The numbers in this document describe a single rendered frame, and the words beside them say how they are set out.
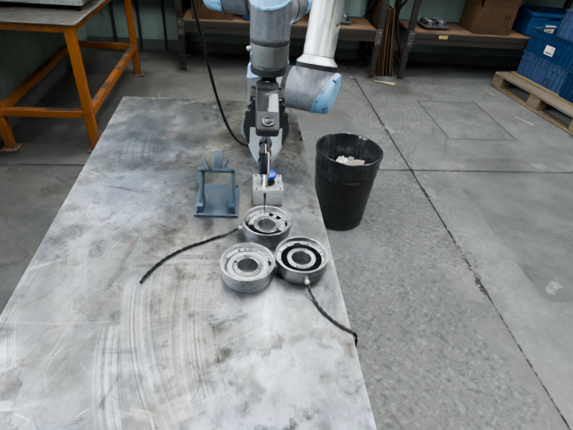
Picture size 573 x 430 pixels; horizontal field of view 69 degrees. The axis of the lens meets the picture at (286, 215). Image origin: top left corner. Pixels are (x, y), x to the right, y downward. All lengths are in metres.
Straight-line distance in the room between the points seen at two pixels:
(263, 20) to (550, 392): 1.66
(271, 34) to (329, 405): 0.63
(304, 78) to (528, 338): 1.45
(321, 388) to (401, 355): 1.11
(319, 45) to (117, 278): 0.77
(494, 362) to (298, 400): 1.33
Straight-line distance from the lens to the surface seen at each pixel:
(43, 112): 2.95
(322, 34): 1.19
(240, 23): 4.15
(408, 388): 1.71
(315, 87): 1.18
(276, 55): 0.83
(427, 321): 1.93
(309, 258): 0.84
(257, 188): 0.98
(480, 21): 4.81
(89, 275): 0.88
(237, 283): 0.78
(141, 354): 0.74
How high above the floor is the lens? 1.40
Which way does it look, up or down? 38 degrees down
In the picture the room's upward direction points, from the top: 5 degrees clockwise
